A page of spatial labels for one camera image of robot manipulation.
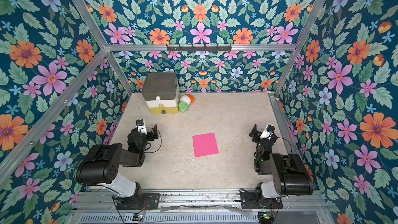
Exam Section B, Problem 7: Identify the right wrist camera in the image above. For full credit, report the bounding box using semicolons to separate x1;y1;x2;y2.
260;124;275;139

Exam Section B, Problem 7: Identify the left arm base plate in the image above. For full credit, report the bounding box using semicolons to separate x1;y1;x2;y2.
114;193;160;211

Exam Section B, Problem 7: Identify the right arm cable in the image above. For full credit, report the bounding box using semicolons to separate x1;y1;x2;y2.
275;136;293;156

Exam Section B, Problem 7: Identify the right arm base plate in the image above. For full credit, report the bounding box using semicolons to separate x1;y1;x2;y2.
239;189;283;210

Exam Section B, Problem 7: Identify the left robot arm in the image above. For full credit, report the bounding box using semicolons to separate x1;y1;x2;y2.
74;119;161;201

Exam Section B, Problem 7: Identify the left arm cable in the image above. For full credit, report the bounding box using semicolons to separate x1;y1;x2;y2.
143;127;163;154

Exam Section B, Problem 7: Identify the small drawer cabinet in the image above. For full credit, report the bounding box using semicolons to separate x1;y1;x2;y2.
142;72;179;115

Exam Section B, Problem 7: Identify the orange white plush toy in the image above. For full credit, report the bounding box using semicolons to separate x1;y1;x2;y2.
180;94;194;105

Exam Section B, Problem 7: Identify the black hook rail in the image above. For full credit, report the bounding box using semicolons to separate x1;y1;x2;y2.
166;44;232;52

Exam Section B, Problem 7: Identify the pink square paper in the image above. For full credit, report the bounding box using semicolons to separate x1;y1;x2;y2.
193;133;219;158

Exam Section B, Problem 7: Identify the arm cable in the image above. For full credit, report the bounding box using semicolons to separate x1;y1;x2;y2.
143;127;163;154
275;136;293;156

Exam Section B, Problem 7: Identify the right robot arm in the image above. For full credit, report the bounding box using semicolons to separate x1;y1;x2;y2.
249;124;314;201

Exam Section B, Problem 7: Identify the green lidded can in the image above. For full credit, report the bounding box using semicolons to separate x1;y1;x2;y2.
178;101;189;113

